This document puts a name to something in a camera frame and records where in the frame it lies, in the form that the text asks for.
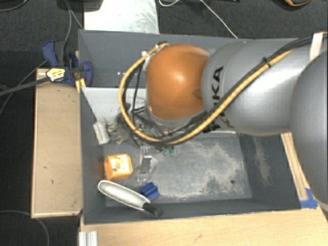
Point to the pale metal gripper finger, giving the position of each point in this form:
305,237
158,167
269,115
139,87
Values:
147,164
140,163

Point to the orange box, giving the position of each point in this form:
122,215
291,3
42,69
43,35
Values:
118,167

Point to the small blue plastic block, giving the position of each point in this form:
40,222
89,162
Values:
150,190

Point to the grey-brown crumpled cloth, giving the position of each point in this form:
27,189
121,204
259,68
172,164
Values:
120,132

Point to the grey metal bin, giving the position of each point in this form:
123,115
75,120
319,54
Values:
194,168

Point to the white ribbed plastic block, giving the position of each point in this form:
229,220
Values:
101,132

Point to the pale wood flat board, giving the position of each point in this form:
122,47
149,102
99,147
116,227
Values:
57,147

